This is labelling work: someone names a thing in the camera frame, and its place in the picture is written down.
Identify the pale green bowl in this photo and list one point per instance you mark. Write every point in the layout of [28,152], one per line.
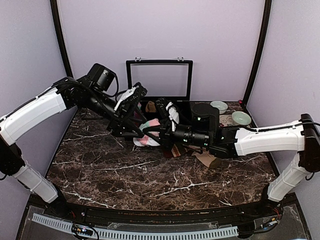
[220,105]
[241,118]

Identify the rolled brown sock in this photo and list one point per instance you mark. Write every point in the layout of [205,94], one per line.
[150,107]

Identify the black glass-lid storage box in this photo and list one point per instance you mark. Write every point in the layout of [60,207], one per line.
[163,78]

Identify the pink patterned sock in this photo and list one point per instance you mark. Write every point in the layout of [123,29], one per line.
[146,140]

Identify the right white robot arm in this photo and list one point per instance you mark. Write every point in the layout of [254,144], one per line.
[301,136]

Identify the white slotted cable duct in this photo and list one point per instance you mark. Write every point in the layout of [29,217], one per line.
[124,231]

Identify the near pale green bowl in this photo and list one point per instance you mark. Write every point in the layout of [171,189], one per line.
[241,118]

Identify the striped brown beige sock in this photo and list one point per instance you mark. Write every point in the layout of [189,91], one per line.
[200,154]

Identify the small circuit board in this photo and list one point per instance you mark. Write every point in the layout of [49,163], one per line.
[81,230]

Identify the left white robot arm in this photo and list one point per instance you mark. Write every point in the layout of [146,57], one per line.
[88,91]

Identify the left black frame post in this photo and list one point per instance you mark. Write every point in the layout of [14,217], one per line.
[65,52]

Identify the floral square plate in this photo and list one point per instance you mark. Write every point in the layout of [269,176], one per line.
[226,120]

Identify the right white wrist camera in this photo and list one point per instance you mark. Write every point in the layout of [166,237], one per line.
[168,110]

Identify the right black frame post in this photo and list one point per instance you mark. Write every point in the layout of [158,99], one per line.
[258,53]

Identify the black frame post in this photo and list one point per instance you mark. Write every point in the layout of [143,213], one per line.
[65,52]
[258,53]

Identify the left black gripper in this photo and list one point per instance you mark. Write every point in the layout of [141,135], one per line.
[117,125]

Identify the far pale green bowl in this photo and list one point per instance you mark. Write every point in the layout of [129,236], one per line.
[220,105]

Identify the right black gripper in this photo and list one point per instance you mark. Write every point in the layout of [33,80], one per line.
[165,136]

